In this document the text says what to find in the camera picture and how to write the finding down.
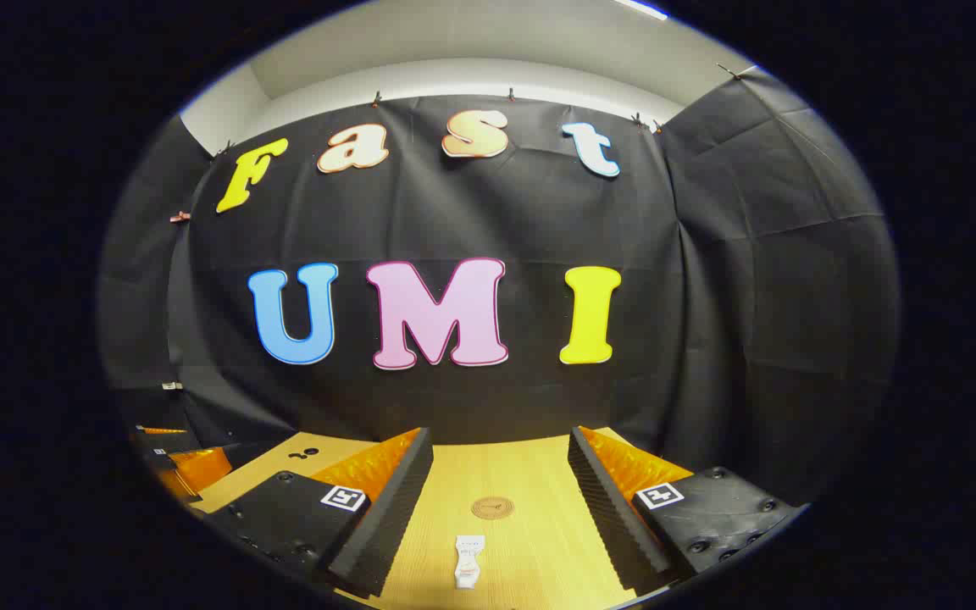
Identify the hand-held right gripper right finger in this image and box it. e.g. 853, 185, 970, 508
567, 425, 802, 598

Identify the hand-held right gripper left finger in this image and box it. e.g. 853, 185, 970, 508
200, 426, 435, 600

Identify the white toothpaste tube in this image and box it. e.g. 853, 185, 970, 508
454, 534, 486, 591

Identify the wooden desktop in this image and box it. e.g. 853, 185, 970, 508
190, 428, 637, 610

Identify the black backdrop cloth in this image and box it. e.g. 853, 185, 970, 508
97, 68, 902, 509

